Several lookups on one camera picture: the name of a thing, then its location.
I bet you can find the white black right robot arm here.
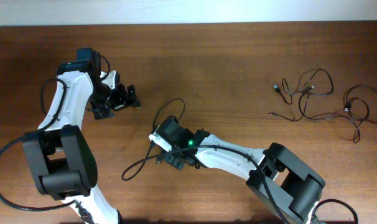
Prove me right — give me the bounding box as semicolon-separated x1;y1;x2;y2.
150;130;325;223

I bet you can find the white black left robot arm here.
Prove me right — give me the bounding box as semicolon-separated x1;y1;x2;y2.
22;60;141;223

